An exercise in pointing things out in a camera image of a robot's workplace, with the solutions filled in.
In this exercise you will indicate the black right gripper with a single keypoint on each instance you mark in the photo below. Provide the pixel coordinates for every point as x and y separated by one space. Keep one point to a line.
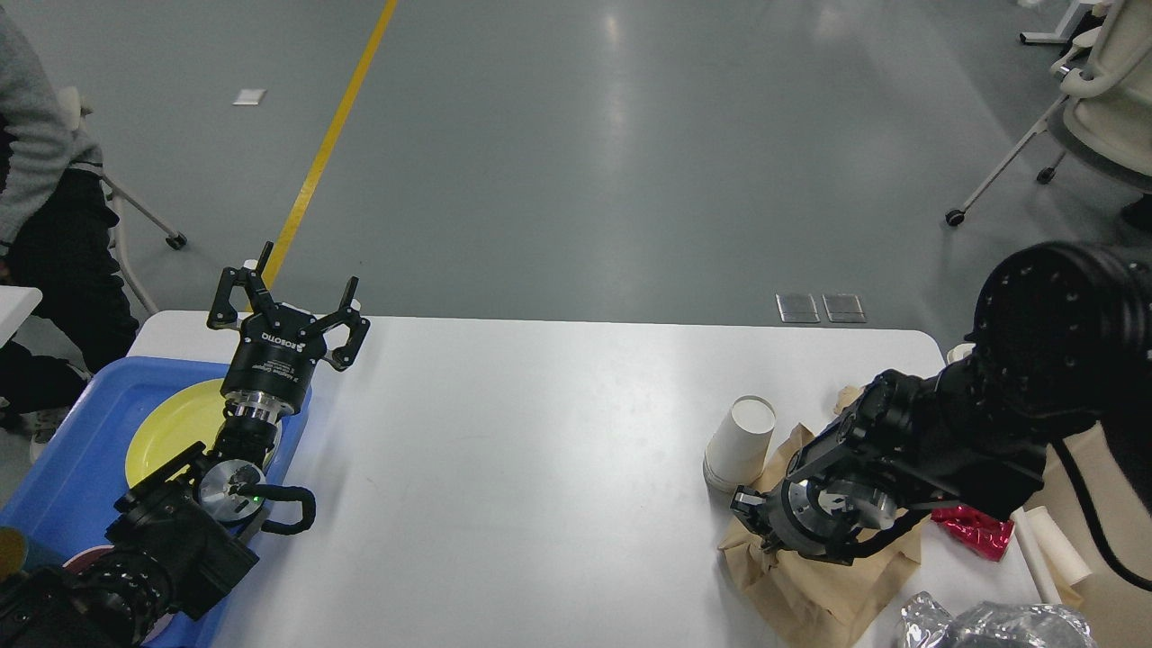
836 521

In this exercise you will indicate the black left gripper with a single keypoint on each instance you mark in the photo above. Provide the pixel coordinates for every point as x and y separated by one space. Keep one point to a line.
273 358

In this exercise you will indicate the white paper cup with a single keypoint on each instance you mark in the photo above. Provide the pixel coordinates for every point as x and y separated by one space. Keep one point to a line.
735 454

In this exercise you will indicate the brown paper bag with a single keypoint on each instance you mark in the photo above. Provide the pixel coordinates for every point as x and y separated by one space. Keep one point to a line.
818 604

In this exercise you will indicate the yellow plastic plate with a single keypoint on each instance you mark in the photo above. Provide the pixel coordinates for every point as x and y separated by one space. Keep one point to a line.
194 414

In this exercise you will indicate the red foil wrapper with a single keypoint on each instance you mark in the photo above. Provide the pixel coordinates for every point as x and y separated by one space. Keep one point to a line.
987 537

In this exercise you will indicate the dark teal mug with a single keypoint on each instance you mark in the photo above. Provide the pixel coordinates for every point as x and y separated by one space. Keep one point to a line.
14 552

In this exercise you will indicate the brown paper ball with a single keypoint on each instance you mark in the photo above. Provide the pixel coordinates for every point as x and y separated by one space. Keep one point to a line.
847 399

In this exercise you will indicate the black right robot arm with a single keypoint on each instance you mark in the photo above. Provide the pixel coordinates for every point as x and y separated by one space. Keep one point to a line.
1060 342

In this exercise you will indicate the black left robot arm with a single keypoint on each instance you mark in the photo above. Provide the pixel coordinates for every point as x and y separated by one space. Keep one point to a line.
179 544

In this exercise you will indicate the metal floor socket plate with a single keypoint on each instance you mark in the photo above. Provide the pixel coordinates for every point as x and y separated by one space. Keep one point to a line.
797 308

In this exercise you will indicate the white paper scrap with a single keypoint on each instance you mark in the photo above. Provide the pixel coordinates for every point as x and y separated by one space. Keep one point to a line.
249 97

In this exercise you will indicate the person in black trousers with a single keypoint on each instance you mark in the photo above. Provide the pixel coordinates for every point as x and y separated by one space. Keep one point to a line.
56 227

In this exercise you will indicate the white side table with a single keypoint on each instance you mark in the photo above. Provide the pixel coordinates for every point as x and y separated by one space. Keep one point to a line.
17 305

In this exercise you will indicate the white tissue roll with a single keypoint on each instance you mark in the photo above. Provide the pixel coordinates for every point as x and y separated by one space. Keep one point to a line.
1055 565

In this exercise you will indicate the blue plastic tray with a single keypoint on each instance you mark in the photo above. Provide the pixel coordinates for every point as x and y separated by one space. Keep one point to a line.
67 500

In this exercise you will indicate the beige plastic bin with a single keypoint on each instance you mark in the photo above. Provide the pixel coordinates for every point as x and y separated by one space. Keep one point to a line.
1112 455

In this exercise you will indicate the white office chair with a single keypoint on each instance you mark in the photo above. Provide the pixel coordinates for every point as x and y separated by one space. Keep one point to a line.
1102 115

